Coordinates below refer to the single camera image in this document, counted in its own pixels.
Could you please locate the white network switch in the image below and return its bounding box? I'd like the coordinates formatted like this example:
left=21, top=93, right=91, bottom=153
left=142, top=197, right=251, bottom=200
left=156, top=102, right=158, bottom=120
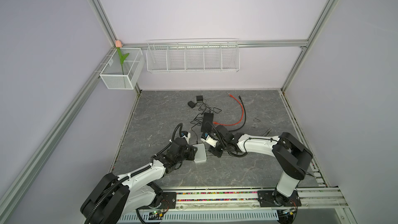
left=193, top=144, right=207, bottom=164

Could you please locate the red ethernet cable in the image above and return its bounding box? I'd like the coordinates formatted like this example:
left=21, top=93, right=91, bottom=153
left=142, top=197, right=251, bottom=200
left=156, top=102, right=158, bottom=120
left=212, top=93, right=245, bottom=127

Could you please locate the black ribbed network switch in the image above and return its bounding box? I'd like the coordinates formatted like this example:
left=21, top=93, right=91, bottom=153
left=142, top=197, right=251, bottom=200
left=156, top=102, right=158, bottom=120
left=201, top=113, right=214, bottom=133

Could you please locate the black power plug cable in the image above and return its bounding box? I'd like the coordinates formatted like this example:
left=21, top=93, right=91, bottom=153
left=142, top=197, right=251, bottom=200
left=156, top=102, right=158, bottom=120
left=195, top=101, right=222, bottom=116

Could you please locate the grey cable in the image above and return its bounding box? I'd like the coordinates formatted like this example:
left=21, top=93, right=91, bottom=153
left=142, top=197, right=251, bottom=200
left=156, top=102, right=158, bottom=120
left=251, top=117, right=273, bottom=138

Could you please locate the black ethernet cable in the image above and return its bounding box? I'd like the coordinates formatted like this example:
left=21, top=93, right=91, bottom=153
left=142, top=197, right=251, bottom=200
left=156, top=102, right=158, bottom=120
left=223, top=95, right=247, bottom=132

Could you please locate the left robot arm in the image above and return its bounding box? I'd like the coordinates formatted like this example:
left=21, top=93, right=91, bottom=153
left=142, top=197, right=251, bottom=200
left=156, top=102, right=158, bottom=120
left=80, top=123, right=198, bottom=224

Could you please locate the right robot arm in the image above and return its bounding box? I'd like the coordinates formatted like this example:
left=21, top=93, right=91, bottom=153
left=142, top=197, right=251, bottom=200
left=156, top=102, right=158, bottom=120
left=202, top=122, right=314, bottom=207

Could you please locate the black power adapter near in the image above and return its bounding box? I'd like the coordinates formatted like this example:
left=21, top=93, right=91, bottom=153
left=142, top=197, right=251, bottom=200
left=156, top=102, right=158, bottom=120
left=188, top=101, right=197, bottom=108

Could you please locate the white mesh box basket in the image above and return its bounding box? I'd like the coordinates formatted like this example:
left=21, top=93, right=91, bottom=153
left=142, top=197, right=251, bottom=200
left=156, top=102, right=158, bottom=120
left=100, top=48, right=145, bottom=90

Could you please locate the artificial pink tulip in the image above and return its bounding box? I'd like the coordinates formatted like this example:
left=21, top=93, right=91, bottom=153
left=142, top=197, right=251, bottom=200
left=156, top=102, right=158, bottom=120
left=115, top=40, right=130, bottom=75

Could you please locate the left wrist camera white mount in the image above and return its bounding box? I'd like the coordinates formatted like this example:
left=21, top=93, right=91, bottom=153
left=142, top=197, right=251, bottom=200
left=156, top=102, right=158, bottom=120
left=180, top=131, right=191, bottom=143

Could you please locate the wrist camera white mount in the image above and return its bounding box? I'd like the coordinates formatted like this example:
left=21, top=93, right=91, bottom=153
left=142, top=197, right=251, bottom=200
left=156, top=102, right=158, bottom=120
left=180, top=131, right=191, bottom=143
left=201, top=132, right=218, bottom=147

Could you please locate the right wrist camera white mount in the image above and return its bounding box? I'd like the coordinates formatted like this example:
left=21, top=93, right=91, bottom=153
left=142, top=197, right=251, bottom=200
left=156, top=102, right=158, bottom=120
left=201, top=132, right=218, bottom=147

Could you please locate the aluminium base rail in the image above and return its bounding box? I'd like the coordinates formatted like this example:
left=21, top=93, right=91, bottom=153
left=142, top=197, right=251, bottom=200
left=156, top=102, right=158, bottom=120
left=82, top=187, right=358, bottom=224

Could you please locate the white wire wall basket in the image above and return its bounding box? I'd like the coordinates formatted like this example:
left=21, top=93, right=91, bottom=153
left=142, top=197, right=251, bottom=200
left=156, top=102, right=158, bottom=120
left=146, top=38, right=240, bottom=73

